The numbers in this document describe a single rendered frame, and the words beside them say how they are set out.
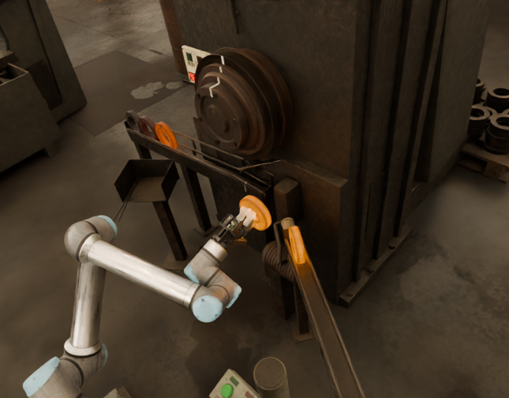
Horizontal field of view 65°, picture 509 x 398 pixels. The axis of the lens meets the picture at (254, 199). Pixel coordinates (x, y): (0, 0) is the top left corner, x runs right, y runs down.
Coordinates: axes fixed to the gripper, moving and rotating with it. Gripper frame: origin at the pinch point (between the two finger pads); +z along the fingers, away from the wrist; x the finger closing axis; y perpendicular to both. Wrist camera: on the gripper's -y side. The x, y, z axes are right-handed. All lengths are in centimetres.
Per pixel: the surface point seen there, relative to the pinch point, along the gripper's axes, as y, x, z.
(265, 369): -20, -36, -43
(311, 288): -17.3, -32.1, -9.8
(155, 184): -23, 77, -11
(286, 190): -9.9, 0.5, 17.8
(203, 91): 33, 32, 21
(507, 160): -118, -48, 154
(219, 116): 26.1, 23.8, 17.7
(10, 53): -10, 306, 7
